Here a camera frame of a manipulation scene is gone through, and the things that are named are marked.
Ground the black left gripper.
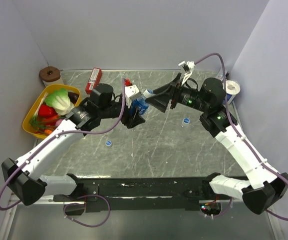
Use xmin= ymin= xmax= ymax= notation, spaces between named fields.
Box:
xmin=99 ymin=94 xmax=145 ymax=128

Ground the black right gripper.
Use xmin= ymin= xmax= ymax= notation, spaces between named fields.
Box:
xmin=145 ymin=73 xmax=209 ymax=113

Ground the blue label Pocari bottle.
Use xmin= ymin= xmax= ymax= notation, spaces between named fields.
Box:
xmin=131 ymin=89 xmax=154 ymax=115

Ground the blue Pocari bottle cap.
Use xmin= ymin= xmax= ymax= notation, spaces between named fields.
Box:
xmin=105 ymin=140 xmax=112 ymax=147

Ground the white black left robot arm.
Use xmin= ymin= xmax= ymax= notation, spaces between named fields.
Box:
xmin=1 ymin=83 xmax=144 ymax=206

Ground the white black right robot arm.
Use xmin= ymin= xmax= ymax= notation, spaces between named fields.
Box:
xmin=146 ymin=74 xmax=288 ymax=215

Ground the red flat box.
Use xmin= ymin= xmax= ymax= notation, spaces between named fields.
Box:
xmin=85 ymin=67 xmax=102 ymax=95

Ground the wrapped toilet paper roll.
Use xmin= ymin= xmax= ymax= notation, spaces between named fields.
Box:
xmin=225 ymin=80 xmax=241 ymax=105

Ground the dark purple toy eggplant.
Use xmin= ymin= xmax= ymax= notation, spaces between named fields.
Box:
xmin=68 ymin=91 xmax=79 ymax=104

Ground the pink toy radish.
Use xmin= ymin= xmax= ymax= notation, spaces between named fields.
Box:
xmin=55 ymin=119 xmax=63 ymax=127

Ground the white green toy cabbage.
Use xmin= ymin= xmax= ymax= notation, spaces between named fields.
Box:
xmin=44 ymin=88 xmax=74 ymax=116

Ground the orange toy carrot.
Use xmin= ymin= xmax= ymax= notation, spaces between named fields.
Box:
xmin=35 ymin=128 xmax=54 ymax=136

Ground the red toy pepper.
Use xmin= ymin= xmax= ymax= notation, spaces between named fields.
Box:
xmin=38 ymin=104 xmax=57 ymax=119

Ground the brown lid white canister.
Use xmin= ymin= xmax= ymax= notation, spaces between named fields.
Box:
xmin=39 ymin=66 xmax=64 ymax=87

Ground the yellow plastic basket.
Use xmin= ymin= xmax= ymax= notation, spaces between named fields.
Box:
xmin=22 ymin=84 xmax=81 ymax=139

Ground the silver white left wrist camera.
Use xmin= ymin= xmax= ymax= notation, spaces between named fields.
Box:
xmin=125 ymin=85 xmax=142 ymax=101

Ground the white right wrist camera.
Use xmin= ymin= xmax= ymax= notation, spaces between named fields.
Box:
xmin=178 ymin=61 xmax=195 ymax=85

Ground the red cable connector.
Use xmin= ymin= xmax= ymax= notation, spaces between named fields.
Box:
xmin=124 ymin=78 xmax=132 ymax=87

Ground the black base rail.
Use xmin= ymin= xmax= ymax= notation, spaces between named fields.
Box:
xmin=42 ymin=176 xmax=232 ymax=213

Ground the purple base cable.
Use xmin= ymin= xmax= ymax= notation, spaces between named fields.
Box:
xmin=63 ymin=194 xmax=111 ymax=228

